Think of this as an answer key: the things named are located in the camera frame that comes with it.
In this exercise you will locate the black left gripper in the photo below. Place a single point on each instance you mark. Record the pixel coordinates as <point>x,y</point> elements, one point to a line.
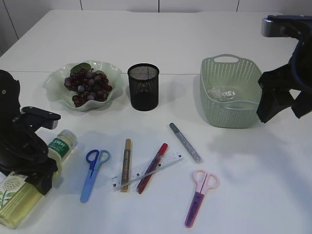
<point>23,151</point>

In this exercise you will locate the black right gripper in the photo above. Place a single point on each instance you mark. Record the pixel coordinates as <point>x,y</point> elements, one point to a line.
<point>276,84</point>

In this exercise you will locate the yellow tea bottle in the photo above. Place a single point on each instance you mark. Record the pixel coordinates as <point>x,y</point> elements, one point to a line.
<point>18,197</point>

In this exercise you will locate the clear plastic sheet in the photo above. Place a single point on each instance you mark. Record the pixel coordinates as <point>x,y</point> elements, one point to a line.
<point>220,94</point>

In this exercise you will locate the purple grape bunch with leaves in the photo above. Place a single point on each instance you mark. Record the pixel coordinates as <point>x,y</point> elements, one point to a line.
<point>87,84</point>

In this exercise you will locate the pink scissors with purple sheath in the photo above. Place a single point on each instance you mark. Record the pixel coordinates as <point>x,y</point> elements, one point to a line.
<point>204,182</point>

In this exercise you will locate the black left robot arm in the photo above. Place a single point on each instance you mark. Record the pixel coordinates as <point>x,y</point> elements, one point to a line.
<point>9,95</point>

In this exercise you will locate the green woven plastic basket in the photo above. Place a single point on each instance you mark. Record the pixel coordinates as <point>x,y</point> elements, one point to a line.
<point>232,73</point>

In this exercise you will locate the clear plastic ruler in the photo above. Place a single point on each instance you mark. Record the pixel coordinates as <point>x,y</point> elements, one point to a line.
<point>139,172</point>

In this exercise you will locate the gold glitter pen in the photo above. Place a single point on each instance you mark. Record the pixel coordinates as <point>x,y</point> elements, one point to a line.
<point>126,166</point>

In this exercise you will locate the green wavy glass plate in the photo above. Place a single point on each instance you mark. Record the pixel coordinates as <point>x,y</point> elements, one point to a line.
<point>56,91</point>

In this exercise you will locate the red glitter pen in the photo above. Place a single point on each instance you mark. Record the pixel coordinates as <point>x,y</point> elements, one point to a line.
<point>144,181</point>

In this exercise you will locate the silver glitter pen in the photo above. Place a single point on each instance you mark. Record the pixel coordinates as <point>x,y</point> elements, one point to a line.
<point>189,148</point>

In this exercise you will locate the black mesh pen holder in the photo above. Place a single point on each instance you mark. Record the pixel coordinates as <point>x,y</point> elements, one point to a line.
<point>143,86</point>

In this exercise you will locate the blue scissors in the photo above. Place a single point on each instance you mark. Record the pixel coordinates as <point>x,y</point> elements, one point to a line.
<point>96,158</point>

